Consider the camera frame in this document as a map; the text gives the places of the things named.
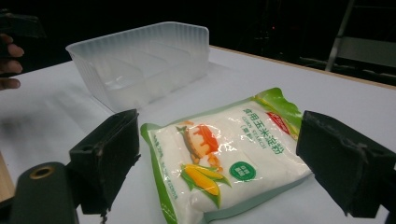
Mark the white and green starch bag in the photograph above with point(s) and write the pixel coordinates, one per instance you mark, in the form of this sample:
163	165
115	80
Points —
218	155

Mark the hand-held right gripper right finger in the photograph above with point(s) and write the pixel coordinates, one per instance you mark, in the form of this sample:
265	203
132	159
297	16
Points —
339	161

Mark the translucent plastic storage bin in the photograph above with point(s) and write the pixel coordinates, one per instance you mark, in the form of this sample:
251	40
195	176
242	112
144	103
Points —
140	65

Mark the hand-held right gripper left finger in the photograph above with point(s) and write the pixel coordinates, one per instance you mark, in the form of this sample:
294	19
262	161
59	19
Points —
107	158

